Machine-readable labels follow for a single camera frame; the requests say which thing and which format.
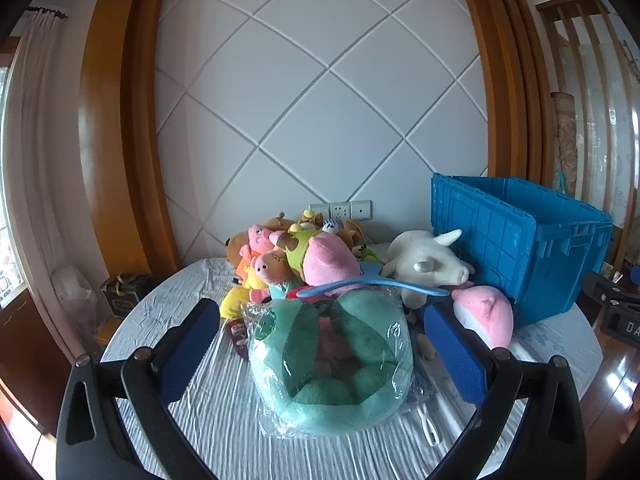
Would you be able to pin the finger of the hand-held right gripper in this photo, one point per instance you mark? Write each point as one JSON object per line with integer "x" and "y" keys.
{"x": 607, "y": 287}

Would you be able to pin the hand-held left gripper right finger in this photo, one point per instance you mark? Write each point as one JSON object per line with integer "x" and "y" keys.
{"x": 455, "y": 360}

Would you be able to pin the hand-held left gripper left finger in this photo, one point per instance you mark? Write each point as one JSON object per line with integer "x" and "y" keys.
{"x": 190, "y": 350}

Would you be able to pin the blue plastic boomerang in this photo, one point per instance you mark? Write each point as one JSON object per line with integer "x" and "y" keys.
{"x": 375, "y": 285}

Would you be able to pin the blue plastic crate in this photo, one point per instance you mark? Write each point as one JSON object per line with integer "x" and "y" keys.
{"x": 500, "y": 240}

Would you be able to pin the small pink pig plush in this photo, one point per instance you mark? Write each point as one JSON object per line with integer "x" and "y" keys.
{"x": 270, "y": 266}
{"x": 257, "y": 237}

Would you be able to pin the white cloth-covered desktop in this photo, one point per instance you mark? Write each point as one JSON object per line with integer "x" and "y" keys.
{"x": 225, "y": 410}

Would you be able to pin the dark red packet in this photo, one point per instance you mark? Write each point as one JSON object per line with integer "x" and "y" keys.
{"x": 237, "y": 335}

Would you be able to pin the round pink pig plush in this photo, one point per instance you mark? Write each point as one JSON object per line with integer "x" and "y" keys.
{"x": 482, "y": 315}

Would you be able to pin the yellow plush toy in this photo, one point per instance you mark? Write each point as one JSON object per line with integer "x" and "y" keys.
{"x": 235, "y": 302}

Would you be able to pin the dark gift bag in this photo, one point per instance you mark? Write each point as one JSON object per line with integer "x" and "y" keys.
{"x": 125, "y": 295}

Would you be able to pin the white bull plush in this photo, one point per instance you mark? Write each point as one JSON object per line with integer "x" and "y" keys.
{"x": 425, "y": 265}

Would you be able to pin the orange plush toy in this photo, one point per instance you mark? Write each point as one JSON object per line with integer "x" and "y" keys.
{"x": 244, "y": 265}

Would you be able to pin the brown bear plush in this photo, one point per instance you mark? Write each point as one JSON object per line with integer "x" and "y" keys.
{"x": 235, "y": 250}

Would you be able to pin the clear plastic bag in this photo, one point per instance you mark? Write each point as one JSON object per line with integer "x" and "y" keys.
{"x": 75, "y": 295}

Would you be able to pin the green frog plush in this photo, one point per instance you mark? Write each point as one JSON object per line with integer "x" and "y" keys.
{"x": 365, "y": 251}

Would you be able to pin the carved decorative panel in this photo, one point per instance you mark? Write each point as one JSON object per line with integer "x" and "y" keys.
{"x": 566, "y": 140}

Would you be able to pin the brown plush toy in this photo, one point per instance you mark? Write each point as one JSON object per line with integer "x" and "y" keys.
{"x": 355, "y": 232}

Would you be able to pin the wooden slatted screen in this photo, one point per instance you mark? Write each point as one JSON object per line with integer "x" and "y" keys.
{"x": 600, "y": 110}

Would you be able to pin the white curtain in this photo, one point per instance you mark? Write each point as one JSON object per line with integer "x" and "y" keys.
{"x": 35, "y": 160}

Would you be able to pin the wooden wall pillar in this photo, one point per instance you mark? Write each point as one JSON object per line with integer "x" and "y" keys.
{"x": 510, "y": 85}
{"x": 125, "y": 135}

